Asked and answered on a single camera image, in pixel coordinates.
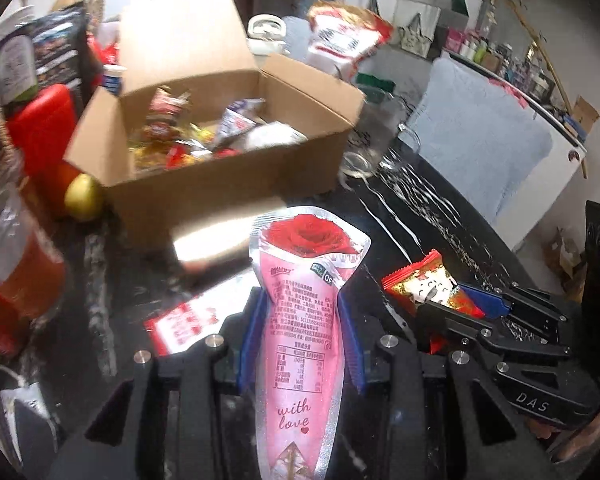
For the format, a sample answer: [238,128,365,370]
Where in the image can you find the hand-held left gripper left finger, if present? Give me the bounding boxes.
[47,287,268,480]

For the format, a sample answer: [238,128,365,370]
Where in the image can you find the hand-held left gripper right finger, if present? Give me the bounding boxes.
[332,292,551,480]

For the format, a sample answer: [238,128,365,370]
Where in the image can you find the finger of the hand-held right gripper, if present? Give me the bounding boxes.
[457,282,569,332]
[415,301,572,361]

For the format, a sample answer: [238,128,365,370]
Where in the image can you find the red and gold snack packet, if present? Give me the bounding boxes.
[381,249,486,356]

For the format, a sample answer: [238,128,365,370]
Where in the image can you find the pink rose snack pouch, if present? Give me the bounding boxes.
[249,206,372,480]

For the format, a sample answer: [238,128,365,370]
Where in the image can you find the red and white packet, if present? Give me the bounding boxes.
[144,280,253,358]

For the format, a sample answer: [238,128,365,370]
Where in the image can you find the brown cardboard box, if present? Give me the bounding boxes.
[64,0,366,248]

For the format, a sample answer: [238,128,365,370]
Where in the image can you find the pile of snack packets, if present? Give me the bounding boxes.
[130,87,271,171]

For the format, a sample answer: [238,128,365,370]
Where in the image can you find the white snack packet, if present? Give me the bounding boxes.
[230,121,308,153]

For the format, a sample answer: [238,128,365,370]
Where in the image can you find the person's right hand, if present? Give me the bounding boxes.
[530,400,600,463]

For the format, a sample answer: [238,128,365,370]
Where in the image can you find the white cabinet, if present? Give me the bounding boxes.
[432,50,588,251]

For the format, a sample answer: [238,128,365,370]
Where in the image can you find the light blue towel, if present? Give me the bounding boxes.
[400,57,553,226]

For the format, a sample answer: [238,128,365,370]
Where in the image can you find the clear glass mug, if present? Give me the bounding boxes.
[339,87,422,181]

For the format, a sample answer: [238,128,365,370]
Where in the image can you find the small cardboard box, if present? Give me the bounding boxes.
[570,96,600,141]

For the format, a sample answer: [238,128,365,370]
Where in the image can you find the yellow pear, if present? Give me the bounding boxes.
[64,174,105,222]

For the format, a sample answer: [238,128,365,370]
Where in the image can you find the green cloth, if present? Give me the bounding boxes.
[355,72,396,98]

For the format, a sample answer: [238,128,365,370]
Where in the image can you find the plastic bag with orange contents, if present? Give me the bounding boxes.
[0,150,68,356]

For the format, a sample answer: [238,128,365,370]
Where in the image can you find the row of cosmetic bottles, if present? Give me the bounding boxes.
[445,27,511,68]

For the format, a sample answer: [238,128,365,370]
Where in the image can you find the bamboo pole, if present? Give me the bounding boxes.
[495,0,588,178]

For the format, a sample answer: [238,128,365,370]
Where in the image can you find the large red nut bag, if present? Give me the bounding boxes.
[306,0,395,81]

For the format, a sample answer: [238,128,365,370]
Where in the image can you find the small white-capped bottle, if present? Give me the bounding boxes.
[100,64,128,98]

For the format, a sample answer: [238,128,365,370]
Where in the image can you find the red plastic container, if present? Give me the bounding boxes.
[7,84,81,216]

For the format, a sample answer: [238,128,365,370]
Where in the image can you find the red packaging bag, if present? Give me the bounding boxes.
[87,25,121,68]

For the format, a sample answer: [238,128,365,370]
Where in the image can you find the black printed pouch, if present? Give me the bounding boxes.
[32,2,93,106]

